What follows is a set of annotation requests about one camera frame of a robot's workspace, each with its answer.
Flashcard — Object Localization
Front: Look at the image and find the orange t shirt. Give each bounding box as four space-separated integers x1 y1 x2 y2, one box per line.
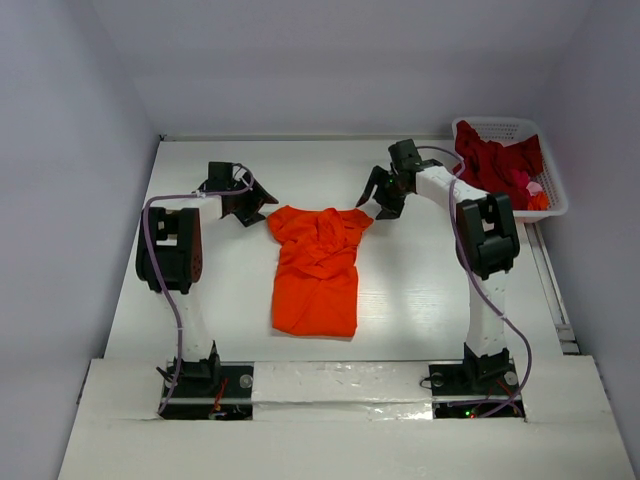
267 206 374 339

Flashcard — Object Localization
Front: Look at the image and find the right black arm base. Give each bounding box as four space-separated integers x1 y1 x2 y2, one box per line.
419 363 526 420

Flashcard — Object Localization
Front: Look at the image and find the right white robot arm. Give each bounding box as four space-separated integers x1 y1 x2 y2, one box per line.
357 139 520 392

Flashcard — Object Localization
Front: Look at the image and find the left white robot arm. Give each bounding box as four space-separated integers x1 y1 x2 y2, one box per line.
135 162 278 395

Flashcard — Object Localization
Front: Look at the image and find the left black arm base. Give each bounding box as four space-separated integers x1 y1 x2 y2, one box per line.
160 362 254 421

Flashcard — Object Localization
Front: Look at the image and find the dark red t shirt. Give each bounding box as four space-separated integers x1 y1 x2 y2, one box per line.
455 121 544 210

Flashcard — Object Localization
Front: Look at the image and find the white plastic basket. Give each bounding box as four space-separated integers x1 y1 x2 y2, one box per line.
452 116 568 223

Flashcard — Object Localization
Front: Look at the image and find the pink cloth in basket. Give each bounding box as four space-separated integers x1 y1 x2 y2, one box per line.
511 170 543 197

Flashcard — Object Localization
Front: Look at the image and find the small orange cloth in basket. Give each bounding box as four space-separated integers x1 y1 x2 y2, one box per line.
527 192 550 211

